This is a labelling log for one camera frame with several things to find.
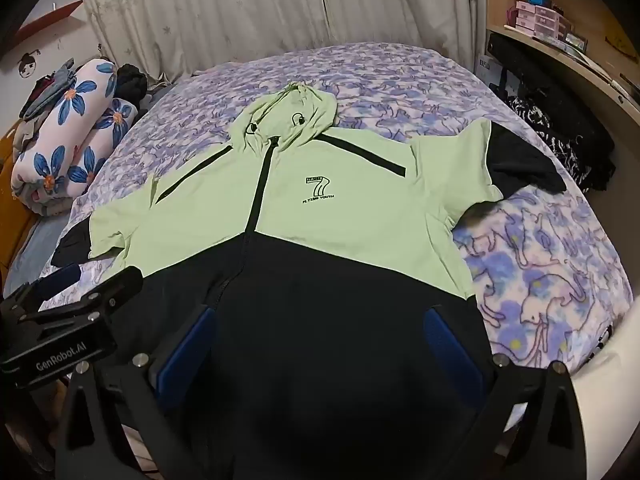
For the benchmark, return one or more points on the face wall sticker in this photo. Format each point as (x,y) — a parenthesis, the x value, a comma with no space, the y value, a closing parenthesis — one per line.
(29,65)

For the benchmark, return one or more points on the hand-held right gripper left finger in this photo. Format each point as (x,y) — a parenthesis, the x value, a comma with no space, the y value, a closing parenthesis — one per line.
(185,355)

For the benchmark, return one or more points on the grey clothes pile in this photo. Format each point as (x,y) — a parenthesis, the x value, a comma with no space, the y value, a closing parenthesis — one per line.
(45,95)

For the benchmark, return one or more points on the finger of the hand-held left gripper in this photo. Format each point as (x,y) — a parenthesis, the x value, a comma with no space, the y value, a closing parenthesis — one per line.
(60,279)
(120,284)

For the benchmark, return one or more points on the red wall shelf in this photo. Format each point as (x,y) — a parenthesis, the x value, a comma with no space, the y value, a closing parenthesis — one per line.
(50,22)

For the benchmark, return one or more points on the dark clothes pile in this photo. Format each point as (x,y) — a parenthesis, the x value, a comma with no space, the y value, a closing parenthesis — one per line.
(131,85)

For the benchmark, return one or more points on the large rolled floral quilt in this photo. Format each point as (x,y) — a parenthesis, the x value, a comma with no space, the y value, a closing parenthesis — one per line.
(75,100)

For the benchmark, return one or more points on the small rolled floral quilt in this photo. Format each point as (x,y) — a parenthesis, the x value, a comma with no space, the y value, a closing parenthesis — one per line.
(107,127)

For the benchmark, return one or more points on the black white patterned cloth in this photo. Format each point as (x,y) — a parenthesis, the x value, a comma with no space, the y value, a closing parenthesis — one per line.
(555,135)

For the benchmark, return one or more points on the orange wooden bed frame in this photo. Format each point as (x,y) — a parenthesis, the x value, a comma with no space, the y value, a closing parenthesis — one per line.
(12,195)

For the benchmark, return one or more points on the white patterned curtain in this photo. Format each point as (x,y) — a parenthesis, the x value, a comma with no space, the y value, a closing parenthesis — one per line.
(250,10)

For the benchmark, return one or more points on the purple cat print blanket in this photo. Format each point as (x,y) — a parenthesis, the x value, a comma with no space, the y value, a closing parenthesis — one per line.
(540,270)

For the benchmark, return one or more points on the white cardboard box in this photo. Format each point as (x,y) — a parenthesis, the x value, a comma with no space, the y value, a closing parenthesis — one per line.
(487,72)

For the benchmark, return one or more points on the white mattress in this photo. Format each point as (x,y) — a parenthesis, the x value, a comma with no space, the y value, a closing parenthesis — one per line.
(607,390)

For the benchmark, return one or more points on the green and black hooded jacket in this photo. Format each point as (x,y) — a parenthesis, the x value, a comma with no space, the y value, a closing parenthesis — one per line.
(350,200)

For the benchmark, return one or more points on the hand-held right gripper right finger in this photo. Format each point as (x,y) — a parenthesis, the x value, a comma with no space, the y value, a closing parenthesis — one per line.
(450,355)

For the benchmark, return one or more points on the grey blue sheet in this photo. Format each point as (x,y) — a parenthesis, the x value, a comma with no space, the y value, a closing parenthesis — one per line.
(30,260)

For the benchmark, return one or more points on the stack of pink boxes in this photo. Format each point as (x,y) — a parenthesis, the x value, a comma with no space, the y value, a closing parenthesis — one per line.
(537,20)

